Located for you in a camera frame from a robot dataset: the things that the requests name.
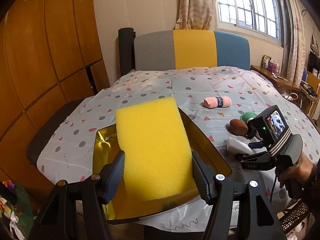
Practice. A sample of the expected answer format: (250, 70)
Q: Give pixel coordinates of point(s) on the glass table with clutter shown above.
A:
(16, 213)

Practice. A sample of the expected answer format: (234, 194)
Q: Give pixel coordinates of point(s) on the boxes on side table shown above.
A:
(269, 64)

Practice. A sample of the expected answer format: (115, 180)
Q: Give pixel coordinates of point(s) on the yellow sponge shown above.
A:
(152, 135)

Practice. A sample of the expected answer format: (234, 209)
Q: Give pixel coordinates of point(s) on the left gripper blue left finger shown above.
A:
(111, 175)

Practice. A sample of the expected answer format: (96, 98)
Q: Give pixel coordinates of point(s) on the grey curtain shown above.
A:
(293, 40)

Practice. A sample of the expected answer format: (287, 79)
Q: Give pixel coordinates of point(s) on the brown makeup sponge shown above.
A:
(238, 127)

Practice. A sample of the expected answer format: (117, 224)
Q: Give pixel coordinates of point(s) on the window with bars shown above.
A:
(258, 18)

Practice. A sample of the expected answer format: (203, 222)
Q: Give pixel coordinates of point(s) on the gold metal tray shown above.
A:
(125, 207)

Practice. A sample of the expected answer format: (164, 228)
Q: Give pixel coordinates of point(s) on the pink dishcloth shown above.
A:
(217, 102)

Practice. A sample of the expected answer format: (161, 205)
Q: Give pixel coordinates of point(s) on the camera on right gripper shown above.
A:
(272, 129)

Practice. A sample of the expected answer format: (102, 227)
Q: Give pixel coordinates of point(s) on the wooden wardrobe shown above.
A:
(46, 48)

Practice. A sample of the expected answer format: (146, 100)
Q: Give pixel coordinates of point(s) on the patterned white tablecloth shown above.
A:
(69, 152)

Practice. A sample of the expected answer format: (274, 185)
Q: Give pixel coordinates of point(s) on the grey yellow blue headboard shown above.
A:
(183, 49)

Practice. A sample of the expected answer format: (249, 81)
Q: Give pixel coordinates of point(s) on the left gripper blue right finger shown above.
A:
(203, 175)

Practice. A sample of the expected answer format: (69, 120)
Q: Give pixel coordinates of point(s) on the beige patterned curtain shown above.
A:
(195, 14)

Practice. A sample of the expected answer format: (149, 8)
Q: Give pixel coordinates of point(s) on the black rolled mat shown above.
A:
(126, 37)

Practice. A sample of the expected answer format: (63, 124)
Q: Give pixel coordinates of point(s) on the white sponge block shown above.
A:
(235, 146)

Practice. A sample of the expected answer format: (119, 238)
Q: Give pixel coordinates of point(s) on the wooden side table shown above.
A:
(276, 81)

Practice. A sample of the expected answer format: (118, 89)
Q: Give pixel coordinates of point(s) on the person right hand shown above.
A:
(303, 171)

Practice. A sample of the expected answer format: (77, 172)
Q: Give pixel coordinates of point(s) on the green silicone squeeze bottle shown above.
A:
(247, 116)

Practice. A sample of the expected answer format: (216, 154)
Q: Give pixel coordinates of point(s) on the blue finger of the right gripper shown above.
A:
(256, 145)
(261, 157)

